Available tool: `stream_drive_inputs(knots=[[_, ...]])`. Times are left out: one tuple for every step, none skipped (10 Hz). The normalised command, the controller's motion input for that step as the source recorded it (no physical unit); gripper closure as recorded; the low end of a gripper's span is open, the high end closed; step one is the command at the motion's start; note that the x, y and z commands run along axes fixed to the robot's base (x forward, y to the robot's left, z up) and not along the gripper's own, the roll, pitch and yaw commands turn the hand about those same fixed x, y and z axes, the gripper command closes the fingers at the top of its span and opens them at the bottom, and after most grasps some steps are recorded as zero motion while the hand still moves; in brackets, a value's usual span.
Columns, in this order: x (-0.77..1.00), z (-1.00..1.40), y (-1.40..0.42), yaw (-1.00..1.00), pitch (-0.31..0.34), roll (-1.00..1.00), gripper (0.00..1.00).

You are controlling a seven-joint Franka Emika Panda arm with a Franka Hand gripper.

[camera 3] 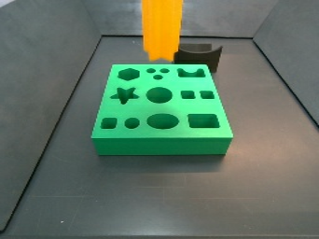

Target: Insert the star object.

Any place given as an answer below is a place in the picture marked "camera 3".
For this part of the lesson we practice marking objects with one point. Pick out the orange star-shaped peg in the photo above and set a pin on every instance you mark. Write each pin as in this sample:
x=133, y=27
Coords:
x=160, y=28

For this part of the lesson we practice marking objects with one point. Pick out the green shape-sorting block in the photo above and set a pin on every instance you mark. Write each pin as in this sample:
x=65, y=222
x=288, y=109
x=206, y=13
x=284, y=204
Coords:
x=160, y=110

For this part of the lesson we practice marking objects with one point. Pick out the black curved holder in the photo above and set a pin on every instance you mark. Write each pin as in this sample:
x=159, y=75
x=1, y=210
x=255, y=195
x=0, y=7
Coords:
x=199, y=54

